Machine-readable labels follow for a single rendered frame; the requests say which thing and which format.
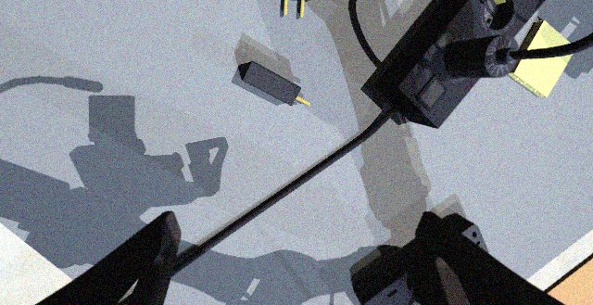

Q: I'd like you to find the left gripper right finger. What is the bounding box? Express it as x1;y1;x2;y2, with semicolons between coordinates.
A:
415;211;565;305

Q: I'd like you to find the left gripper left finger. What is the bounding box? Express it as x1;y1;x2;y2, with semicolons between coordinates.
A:
35;211;182;305

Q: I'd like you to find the black plug with two brass prongs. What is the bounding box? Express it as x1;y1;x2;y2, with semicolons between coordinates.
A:
242;60;310;106

